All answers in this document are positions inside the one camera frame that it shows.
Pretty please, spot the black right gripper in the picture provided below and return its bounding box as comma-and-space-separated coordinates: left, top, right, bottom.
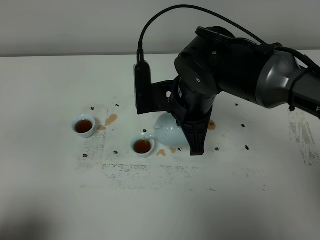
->
151, 76, 215, 156

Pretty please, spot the light blue porcelain teapot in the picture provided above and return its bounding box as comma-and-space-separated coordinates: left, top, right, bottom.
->
143, 113, 189, 148

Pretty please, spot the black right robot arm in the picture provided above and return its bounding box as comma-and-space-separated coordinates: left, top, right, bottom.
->
151, 26, 320, 156

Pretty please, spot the light blue teacup centre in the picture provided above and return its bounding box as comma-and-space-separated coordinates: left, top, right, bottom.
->
130, 133, 156, 158

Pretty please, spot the light blue teacup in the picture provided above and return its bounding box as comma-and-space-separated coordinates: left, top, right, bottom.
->
71, 114, 96, 138
130, 133, 156, 158

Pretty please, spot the light blue teacup left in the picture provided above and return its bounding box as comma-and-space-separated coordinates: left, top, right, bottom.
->
71, 114, 96, 138

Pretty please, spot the black right camera cable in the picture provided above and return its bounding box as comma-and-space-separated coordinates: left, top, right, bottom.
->
136, 4, 266, 65

